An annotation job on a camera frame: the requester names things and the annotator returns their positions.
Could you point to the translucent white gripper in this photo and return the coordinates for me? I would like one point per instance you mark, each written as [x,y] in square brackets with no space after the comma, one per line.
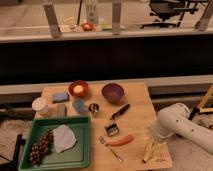
[160,130]

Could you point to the yellow banana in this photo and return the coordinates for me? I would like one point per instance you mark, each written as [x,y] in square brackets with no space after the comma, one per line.
[149,150]

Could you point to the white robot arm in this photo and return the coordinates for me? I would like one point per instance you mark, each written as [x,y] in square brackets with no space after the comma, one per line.
[174,119]

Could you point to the purple bowl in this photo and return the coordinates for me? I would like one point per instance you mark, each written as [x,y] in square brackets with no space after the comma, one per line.
[112,92]

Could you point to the orange bowl with egg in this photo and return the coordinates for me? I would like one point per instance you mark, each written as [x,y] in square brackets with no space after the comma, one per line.
[78,88]

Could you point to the orange carrot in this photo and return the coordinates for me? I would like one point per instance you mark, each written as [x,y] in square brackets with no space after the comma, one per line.
[125,140]

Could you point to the wooden table board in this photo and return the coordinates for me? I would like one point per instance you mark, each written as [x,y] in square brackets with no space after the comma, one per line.
[135,121]

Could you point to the metal fork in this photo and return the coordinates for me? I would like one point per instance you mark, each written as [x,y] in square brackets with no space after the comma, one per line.
[102,141]

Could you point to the small metal cup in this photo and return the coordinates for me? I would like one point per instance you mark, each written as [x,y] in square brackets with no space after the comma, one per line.
[93,108]

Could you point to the blue cup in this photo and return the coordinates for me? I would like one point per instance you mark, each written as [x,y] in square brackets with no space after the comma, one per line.
[79,105]

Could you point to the grey folded cloth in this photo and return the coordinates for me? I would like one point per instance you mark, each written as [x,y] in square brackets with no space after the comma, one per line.
[64,138]

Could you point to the small wooden block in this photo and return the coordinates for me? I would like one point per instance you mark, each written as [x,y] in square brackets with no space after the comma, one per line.
[61,110]

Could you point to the blue sponge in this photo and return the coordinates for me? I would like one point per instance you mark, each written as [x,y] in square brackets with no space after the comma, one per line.
[60,97]

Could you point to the green plastic tray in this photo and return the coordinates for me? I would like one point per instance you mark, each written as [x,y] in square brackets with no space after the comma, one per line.
[75,158]

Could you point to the bunch of dark grapes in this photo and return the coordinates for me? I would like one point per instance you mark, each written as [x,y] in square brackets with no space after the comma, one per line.
[41,149]

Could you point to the black office chair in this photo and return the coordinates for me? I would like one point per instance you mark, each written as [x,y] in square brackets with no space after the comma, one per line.
[171,12]

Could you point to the orange object on shelf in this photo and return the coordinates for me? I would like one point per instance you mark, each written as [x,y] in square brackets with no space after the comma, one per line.
[87,26]

